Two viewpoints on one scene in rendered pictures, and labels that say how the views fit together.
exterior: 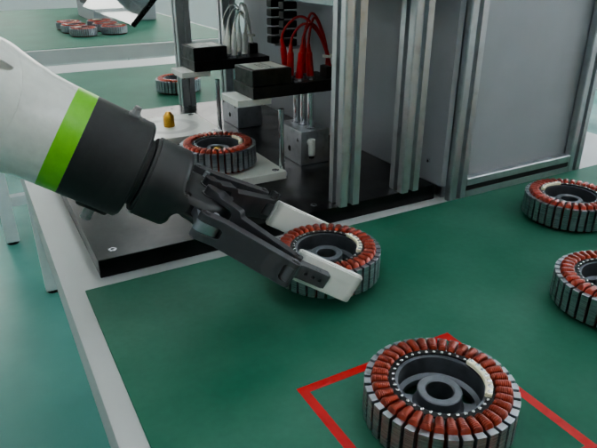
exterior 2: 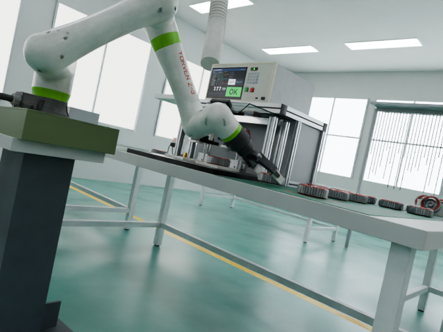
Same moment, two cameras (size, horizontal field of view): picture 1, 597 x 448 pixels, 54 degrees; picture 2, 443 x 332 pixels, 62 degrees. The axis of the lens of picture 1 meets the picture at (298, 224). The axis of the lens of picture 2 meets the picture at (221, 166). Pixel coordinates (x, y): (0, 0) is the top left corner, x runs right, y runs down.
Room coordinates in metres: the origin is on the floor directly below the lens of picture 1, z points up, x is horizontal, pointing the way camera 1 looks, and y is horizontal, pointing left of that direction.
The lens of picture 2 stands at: (-0.84, 0.63, 0.82)
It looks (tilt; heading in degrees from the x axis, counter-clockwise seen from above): 1 degrees down; 342
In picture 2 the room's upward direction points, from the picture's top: 12 degrees clockwise
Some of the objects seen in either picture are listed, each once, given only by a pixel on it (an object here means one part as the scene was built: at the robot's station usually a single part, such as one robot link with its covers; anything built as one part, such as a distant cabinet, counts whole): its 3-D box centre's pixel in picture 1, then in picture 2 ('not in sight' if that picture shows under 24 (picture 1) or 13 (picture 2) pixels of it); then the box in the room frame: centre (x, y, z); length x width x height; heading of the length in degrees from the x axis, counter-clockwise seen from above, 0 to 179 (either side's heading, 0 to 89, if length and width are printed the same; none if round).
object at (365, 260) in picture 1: (326, 259); (271, 178); (0.54, -0.03, 0.78); 0.11 x 0.11 x 0.04
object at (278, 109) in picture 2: not in sight; (253, 114); (1.09, -0.10, 1.09); 0.68 x 0.44 x 0.05; 29
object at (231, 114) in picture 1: (241, 108); (205, 158); (1.11, 0.11, 0.80); 0.08 x 0.05 x 0.06; 29
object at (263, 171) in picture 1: (218, 167); (217, 166); (0.83, 0.12, 0.78); 0.15 x 0.15 x 0.01; 29
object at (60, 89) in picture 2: not in sight; (54, 72); (0.61, 0.85, 0.99); 0.16 x 0.13 x 0.19; 177
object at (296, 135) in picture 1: (303, 140); (238, 165); (0.90, -0.01, 0.80); 0.08 x 0.05 x 0.06; 29
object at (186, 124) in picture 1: (170, 129); (184, 158); (1.04, 0.24, 0.78); 0.15 x 0.15 x 0.01; 29
